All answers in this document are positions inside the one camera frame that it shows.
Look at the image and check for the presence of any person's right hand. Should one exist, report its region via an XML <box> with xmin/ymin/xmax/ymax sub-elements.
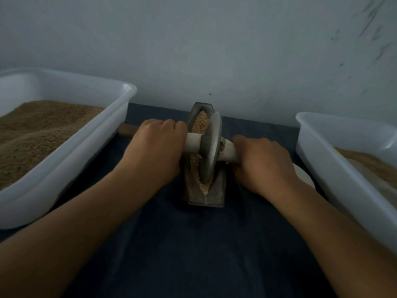
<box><xmin>231</xmin><ymin>136</ymin><xmax>299</xmax><ymax>201</ymax></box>

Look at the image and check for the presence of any person's left hand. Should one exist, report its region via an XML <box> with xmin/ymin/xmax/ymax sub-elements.
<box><xmin>117</xmin><ymin>118</ymin><xmax>189</xmax><ymax>190</ymax></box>

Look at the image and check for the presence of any metal grinding wheel with handle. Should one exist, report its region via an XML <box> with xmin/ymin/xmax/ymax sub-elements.
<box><xmin>118</xmin><ymin>111</ymin><xmax>239</xmax><ymax>186</ymax></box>

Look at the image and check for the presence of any boat-shaped metal grinding trough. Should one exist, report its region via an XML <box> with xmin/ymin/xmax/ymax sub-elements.
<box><xmin>182</xmin><ymin>101</ymin><xmax>227</xmax><ymax>208</ymax></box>

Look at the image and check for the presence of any large brown grain heap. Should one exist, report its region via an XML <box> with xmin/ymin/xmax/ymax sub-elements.
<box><xmin>334</xmin><ymin>147</ymin><xmax>397</xmax><ymax>187</ymax></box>
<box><xmin>0</xmin><ymin>100</ymin><xmax>105</xmax><ymax>191</ymax></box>

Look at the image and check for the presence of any person's right forearm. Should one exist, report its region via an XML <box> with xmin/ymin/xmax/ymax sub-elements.
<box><xmin>268</xmin><ymin>183</ymin><xmax>397</xmax><ymax>298</ymax></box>

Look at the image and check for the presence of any person's left forearm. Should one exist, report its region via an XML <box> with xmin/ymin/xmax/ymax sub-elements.
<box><xmin>0</xmin><ymin>169</ymin><xmax>162</xmax><ymax>298</ymax></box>

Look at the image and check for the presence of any white round plate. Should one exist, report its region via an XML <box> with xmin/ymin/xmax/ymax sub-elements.
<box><xmin>293</xmin><ymin>162</ymin><xmax>316</xmax><ymax>190</ymax></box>

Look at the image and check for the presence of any white plastic tub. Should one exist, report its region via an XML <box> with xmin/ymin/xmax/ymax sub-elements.
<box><xmin>295</xmin><ymin>111</ymin><xmax>397</xmax><ymax>255</ymax></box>
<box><xmin>0</xmin><ymin>67</ymin><xmax>138</xmax><ymax>230</ymax></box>

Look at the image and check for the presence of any dark blue table cloth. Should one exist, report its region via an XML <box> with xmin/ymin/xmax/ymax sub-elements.
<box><xmin>0</xmin><ymin>103</ymin><xmax>373</xmax><ymax>298</ymax></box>

